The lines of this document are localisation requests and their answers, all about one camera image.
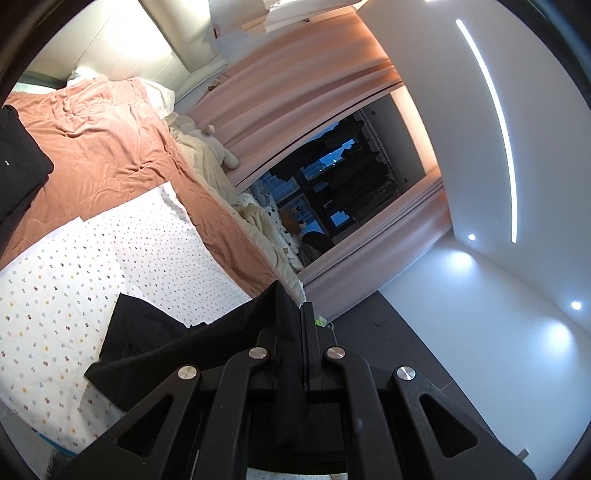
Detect pink curtain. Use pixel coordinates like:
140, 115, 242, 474
299, 178, 458, 322
185, 9, 403, 186

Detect white padded headboard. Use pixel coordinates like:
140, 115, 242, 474
18, 0, 222, 95

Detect large black shirt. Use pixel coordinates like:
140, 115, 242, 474
84, 279, 308, 441

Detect orange-pink blanket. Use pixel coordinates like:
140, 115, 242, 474
0, 76, 289, 296

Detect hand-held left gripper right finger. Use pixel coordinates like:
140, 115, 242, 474
304, 302, 541, 480

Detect dark hanging garments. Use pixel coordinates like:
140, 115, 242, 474
323, 147, 399, 224

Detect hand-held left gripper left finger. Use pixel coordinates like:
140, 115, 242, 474
51, 302, 306, 480

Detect bed with dotted sheet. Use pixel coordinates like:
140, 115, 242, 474
0, 67, 306, 455

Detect beige plush toy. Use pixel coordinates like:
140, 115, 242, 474
198, 124, 241, 169

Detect folded dark garment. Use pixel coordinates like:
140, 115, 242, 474
0, 105, 55, 232

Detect white pillow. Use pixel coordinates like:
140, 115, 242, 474
67, 67, 177, 112

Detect cream blanket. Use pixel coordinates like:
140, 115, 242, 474
164, 113, 305, 301

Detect ceiling strip light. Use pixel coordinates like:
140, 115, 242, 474
455, 18, 519, 244

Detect brown plush toy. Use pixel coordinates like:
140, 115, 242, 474
281, 207, 304, 232

